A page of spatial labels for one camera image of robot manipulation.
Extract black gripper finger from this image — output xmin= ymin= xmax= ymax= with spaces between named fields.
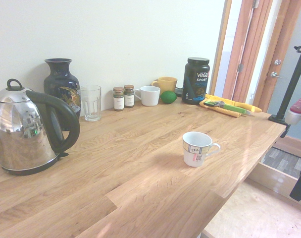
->
xmin=290 ymin=165 xmax=301 ymax=202

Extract white mug with patterned band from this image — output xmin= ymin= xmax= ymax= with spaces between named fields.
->
xmin=182 ymin=131 xmax=221 ymax=168

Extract white drawer with wooden inside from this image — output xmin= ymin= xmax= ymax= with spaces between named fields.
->
xmin=247 ymin=146 xmax=301 ymax=206

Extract yellow mug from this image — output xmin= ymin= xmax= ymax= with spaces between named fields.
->
xmin=150 ymin=76 xmax=178 ymax=94

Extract plain white mug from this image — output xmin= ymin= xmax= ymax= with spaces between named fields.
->
xmin=134 ymin=85 xmax=161 ymax=107

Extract yellow folded cloth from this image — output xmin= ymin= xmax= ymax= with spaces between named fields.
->
xmin=199 ymin=94 xmax=243 ymax=119

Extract brown wooden door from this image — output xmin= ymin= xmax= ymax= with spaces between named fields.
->
xmin=222 ymin=0 xmax=274 ymax=105

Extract black protein powder tub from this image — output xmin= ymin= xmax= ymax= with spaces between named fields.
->
xmin=181 ymin=57 xmax=210 ymax=105

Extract green lime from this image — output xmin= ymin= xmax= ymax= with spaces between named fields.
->
xmin=159 ymin=90 xmax=177 ymax=104

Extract spice jar with copper lid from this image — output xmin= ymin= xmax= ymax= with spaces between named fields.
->
xmin=112 ymin=86 xmax=125 ymax=112
xmin=123 ymin=84 xmax=135 ymax=109

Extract clear drinking glass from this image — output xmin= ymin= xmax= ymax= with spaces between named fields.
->
xmin=80 ymin=85 xmax=102 ymax=122

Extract dark blue painted vase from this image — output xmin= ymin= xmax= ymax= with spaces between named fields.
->
xmin=43 ymin=58 xmax=81 ymax=131

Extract stainless steel electric kettle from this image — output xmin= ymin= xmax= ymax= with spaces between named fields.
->
xmin=0 ymin=78 xmax=81 ymax=176

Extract yellow handled knife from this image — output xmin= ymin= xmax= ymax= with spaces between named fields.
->
xmin=224 ymin=98 xmax=262 ymax=113

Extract black camera stand with clamp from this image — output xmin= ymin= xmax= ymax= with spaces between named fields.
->
xmin=268 ymin=34 xmax=301 ymax=138

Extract green handled scissors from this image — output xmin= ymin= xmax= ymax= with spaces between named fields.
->
xmin=203 ymin=100 xmax=251 ymax=115

